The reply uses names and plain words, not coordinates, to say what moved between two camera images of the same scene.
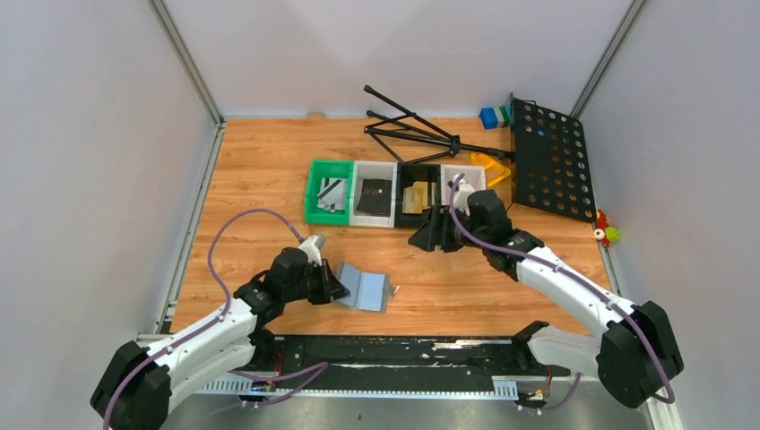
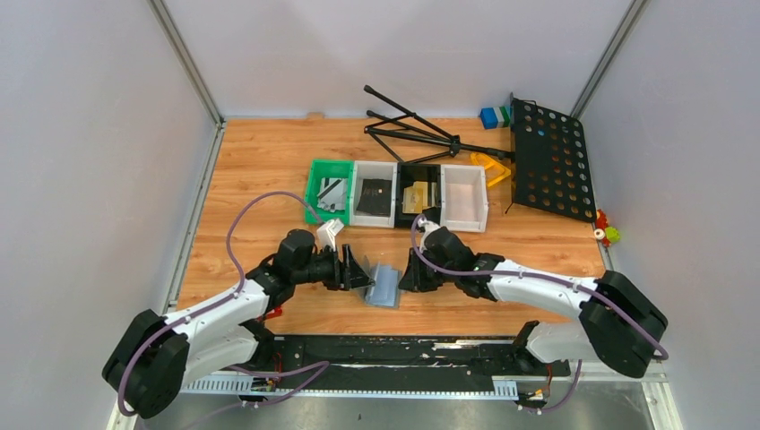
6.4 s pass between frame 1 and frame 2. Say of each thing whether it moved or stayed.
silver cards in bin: stayed
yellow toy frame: stayed
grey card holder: moved
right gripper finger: moved
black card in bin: stayed
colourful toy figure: stayed
